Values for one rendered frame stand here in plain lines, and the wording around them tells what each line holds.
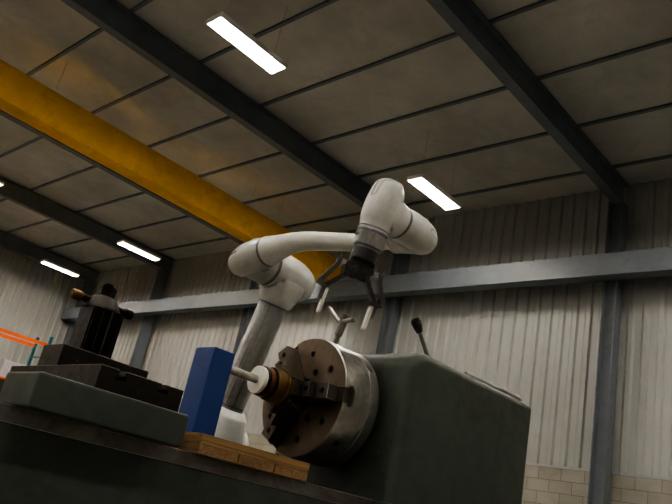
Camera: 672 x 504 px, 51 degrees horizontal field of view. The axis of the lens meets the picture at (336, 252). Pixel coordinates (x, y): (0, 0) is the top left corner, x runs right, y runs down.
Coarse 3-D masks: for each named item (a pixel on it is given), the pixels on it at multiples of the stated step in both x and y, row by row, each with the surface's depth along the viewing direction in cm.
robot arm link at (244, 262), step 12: (252, 240) 231; (240, 252) 232; (252, 252) 228; (228, 264) 239; (240, 264) 232; (252, 264) 229; (276, 264) 235; (240, 276) 238; (252, 276) 235; (264, 276) 234
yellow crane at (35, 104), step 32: (0, 64) 1133; (0, 96) 1127; (32, 96) 1166; (64, 128) 1201; (96, 128) 1245; (96, 160) 1277; (128, 160) 1285; (160, 160) 1336; (160, 192) 1355; (192, 192) 1382; (224, 192) 1441; (224, 224) 1444; (256, 224) 1495; (320, 256) 1628
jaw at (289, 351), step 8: (280, 352) 190; (288, 352) 188; (296, 352) 191; (280, 360) 186; (288, 360) 186; (296, 360) 188; (280, 368) 181; (288, 368) 183; (296, 368) 186; (296, 376) 184
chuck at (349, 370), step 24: (312, 360) 186; (336, 360) 180; (360, 360) 185; (336, 384) 176; (360, 384) 178; (264, 408) 192; (312, 408) 179; (336, 408) 173; (360, 408) 176; (288, 432) 182; (312, 432) 176; (336, 432) 172; (288, 456) 178; (312, 456) 176; (336, 456) 178
